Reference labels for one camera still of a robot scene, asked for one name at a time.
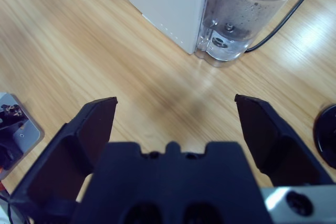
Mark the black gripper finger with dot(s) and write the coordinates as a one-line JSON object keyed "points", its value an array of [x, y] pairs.
{"points": [[265, 134], [78, 142]]}

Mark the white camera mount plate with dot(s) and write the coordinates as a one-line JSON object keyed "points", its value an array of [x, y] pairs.
{"points": [[29, 129]]}

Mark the black capsule holder with rods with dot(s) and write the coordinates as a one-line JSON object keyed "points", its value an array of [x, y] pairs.
{"points": [[326, 134]]}

